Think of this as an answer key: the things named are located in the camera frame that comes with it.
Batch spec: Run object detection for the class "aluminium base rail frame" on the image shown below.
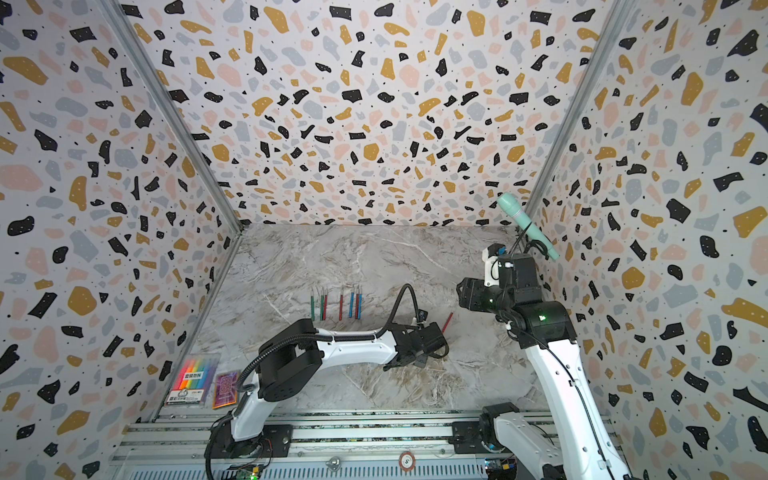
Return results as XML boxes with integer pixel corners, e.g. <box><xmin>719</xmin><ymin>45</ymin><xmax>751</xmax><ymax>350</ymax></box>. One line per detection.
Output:
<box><xmin>107</xmin><ymin>407</ymin><xmax>631</xmax><ymax>480</ymax></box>

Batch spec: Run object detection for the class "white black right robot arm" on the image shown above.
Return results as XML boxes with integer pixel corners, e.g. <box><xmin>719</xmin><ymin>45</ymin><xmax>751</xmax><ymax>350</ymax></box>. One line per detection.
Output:
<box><xmin>456</xmin><ymin>244</ymin><xmax>631</xmax><ymax>479</ymax></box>

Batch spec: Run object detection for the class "mint green microphone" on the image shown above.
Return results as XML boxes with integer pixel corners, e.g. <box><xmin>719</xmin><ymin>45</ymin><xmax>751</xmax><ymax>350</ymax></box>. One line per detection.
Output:
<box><xmin>497</xmin><ymin>193</ymin><xmax>560</xmax><ymax>261</ymax></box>

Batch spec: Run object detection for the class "rainbow knife set package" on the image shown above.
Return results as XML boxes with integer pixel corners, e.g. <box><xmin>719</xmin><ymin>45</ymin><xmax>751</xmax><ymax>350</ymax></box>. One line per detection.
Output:
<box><xmin>165</xmin><ymin>355</ymin><xmax>219</xmax><ymax>405</ymax></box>

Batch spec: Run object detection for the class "aluminium corner post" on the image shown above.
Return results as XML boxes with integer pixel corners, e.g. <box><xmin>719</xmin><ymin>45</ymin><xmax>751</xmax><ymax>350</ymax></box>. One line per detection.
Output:
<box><xmin>525</xmin><ymin>0</ymin><xmax>636</xmax><ymax>223</ymax></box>
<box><xmin>96</xmin><ymin>0</ymin><xmax>243</xmax><ymax>235</ymax></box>

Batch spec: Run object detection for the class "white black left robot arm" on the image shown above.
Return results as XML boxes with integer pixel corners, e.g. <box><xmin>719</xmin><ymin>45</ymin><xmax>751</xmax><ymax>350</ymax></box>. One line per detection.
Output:
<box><xmin>229</xmin><ymin>319</ymin><xmax>449</xmax><ymax>442</ymax></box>

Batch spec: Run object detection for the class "black microphone stand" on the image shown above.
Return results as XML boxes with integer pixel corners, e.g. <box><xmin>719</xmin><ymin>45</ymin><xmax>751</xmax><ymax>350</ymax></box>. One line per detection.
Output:
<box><xmin>522</xmin><ymin>238</ymin><xmax>551</xmax><ymax>259</ymax></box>

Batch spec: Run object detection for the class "aluminium corner post left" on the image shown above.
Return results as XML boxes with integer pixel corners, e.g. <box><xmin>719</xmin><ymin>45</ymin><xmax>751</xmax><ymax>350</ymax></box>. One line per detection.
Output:
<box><xmin>96</xmin><ymin>0</ymin><xmax>243</xmax><ymax>235</ymax></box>

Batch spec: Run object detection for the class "aluminium corner post right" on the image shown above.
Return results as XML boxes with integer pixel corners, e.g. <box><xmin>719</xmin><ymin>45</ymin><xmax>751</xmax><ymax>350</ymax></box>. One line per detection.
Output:
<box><xmin>525</xmin><ymin>0</ymin><xmax>636</xmax><ymax>223</ymax></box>

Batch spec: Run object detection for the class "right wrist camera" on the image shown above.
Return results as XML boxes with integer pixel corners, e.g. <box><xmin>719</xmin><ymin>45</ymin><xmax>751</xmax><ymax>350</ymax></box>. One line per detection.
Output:
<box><xmin>482</xmin><ymin>243</ymin><xmax>507</xmax><ymax>287</ymax></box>

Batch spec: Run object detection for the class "purple orange small box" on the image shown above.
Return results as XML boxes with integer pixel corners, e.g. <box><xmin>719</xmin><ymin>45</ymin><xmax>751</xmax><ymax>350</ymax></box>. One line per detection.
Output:
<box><xmin>212</xmin><ymin>370</ymin><xmax>240</xmax><ymax>410</ymax></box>

